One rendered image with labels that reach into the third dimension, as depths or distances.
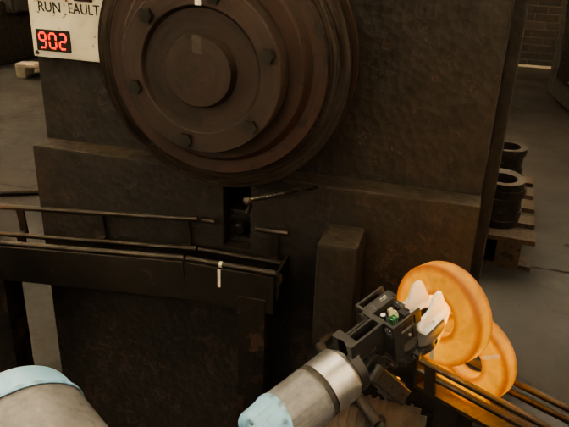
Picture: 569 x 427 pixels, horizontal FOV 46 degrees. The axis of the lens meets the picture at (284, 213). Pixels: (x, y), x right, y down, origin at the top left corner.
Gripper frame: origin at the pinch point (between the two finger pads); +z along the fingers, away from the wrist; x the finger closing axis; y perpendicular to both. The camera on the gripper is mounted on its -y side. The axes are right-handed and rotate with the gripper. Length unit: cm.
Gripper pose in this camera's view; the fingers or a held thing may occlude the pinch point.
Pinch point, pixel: (444, 302)
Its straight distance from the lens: 100.9
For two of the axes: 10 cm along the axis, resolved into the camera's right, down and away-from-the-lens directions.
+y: -1.7, -8.2, -5.5
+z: 7.6, -4.6, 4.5
